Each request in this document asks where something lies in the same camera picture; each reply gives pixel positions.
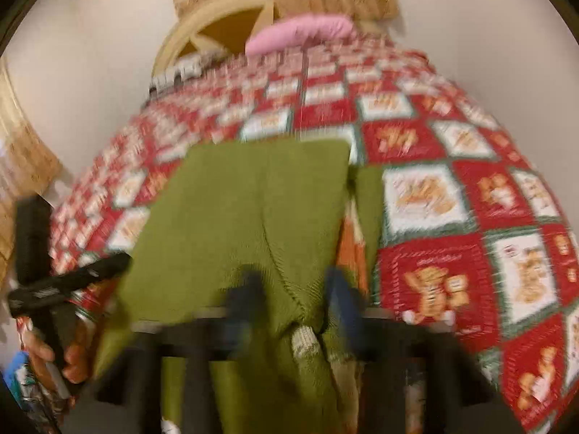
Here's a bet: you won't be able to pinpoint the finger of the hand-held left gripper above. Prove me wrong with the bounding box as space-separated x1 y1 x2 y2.
45 252 133 308

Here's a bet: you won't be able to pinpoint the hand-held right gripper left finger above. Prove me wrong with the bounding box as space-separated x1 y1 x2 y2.
88 266 269 434

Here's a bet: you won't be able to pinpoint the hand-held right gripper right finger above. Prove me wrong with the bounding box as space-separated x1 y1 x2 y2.
326 267 513 434

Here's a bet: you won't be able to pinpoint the green knit sweater orange stripes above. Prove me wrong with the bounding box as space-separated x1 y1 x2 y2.
93 139 385 434

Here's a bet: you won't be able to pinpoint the person's left hand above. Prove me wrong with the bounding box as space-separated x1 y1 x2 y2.
27 324 92 385

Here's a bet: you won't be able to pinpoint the blue printed packet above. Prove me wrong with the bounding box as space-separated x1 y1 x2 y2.
2 350 59 434

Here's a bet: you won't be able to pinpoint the red bear printed blanket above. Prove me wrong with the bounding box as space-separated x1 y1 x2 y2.
18 47 579 434

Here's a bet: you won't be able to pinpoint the dotted white pillow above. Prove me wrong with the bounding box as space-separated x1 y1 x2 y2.
148 52 231 98

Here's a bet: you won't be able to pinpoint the pink pillow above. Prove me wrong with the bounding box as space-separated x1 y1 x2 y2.
244 13 356 57

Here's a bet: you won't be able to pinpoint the cream wooden headboard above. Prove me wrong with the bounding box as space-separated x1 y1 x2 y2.
151 0 276 80

